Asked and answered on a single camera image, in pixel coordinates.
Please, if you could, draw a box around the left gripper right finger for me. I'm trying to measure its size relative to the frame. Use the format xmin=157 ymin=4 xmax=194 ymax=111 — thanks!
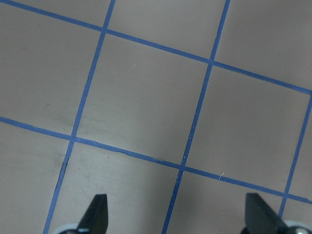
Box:
xmin=245 ymin=193 xmax=288 ymax=234

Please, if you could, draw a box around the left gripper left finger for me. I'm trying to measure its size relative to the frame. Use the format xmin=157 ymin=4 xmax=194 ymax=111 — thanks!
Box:
xmin=76 ymin=194 xmax=108 ymax=234

